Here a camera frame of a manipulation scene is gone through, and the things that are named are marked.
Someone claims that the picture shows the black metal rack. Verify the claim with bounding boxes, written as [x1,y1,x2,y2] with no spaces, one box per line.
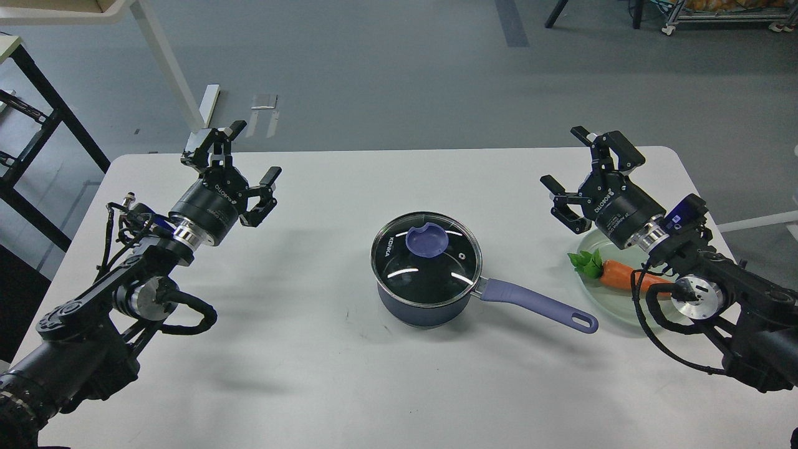
[1,35,110,252]

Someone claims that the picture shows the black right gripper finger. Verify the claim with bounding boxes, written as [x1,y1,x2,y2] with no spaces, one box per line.
[541,175,591,234]
[570,126,646,185]

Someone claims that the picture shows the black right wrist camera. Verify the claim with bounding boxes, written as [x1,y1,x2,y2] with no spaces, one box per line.
[661,193,709,236]

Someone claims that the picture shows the blue saucepan with handle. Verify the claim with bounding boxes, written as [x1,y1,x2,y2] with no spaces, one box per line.
[371,211,599,334]

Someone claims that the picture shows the toy carrot with green leaves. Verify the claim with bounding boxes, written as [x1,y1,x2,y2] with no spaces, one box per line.
[567,249,672,292]

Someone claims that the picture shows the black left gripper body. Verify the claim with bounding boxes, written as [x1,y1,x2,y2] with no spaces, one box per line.
[168,165,249,246]

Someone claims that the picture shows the white desk frame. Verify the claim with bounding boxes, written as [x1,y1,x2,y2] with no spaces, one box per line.
[2,1,219,157]

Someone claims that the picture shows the clear glass plate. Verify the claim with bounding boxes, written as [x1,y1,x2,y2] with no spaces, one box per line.
[573,229,687,331]

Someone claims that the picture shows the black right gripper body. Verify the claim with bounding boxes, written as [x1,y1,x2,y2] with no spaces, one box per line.
[578,170,666,249]

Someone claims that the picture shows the glass lid with blue knob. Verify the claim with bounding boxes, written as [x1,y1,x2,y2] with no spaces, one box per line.
[371,212,482,307]

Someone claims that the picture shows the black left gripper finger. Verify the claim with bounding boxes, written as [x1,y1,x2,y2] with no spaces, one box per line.
[181,120,248,175]
[239,166,282,228]

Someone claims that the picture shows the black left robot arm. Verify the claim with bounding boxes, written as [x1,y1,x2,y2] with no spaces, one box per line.
[2,120,281,448]

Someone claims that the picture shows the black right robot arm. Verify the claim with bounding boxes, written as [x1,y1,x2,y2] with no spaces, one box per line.
[541,126,797,393]

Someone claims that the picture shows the metal wheeled cart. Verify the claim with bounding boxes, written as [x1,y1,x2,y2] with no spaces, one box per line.
[661,1,797,36]

